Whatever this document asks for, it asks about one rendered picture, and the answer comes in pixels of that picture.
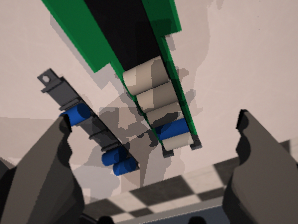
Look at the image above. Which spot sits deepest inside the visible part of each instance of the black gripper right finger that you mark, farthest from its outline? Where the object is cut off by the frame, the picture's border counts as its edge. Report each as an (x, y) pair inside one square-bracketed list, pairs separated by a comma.
[(263, 189)]

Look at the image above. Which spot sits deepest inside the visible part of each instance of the beige cylinder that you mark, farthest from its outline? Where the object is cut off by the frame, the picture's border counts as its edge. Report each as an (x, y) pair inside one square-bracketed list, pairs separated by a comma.
[(145, 76), (164, 115), (178, 141), (157, 97)]

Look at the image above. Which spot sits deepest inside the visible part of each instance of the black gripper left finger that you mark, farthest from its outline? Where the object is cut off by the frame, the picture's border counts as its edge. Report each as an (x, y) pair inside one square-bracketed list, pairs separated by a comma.
[(41, 188)]

